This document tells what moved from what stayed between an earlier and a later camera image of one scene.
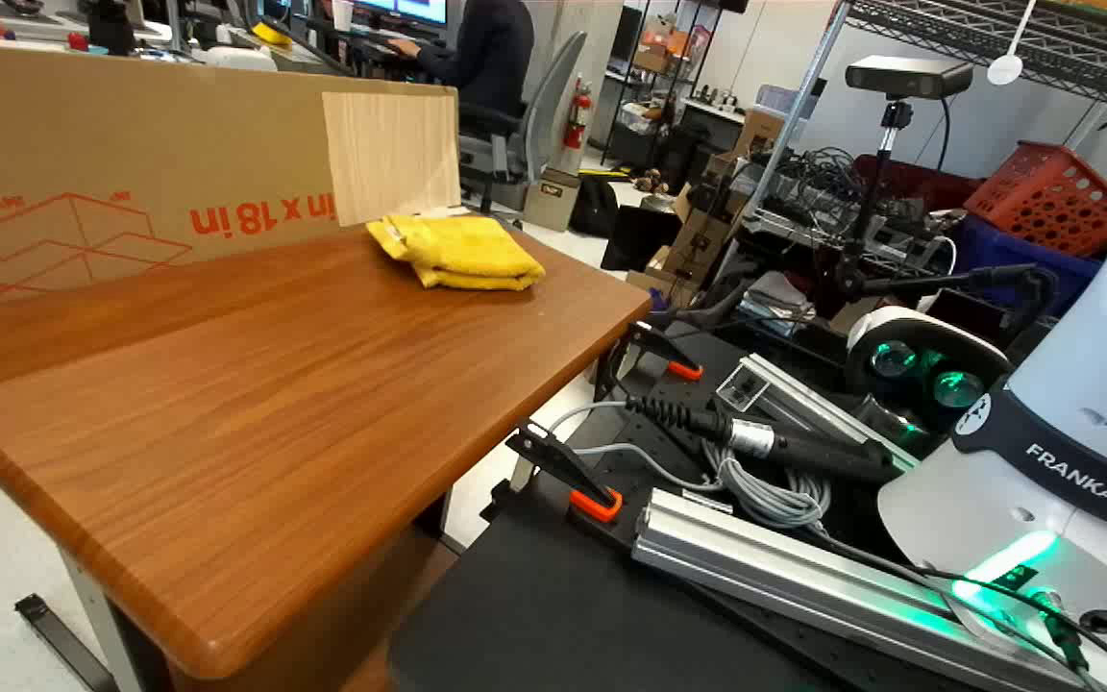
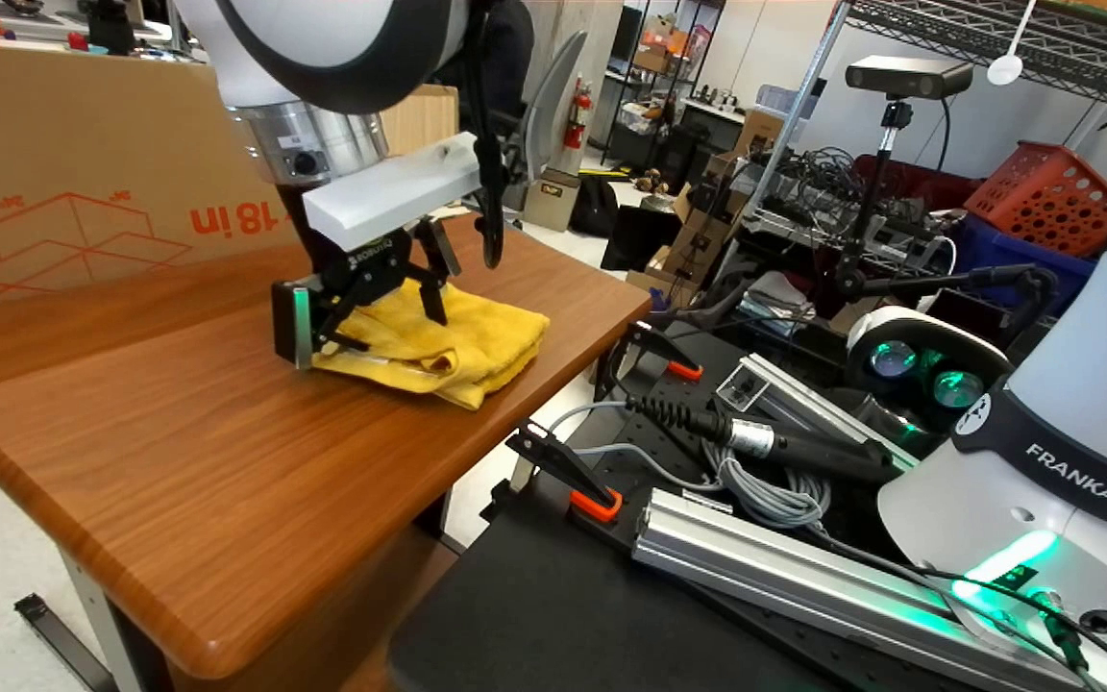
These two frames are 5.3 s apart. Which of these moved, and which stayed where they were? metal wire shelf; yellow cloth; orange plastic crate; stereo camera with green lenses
Moved: yellow cloth
Stayed: orange plastic crate; metal wire shelf; stereo camera with green lenses
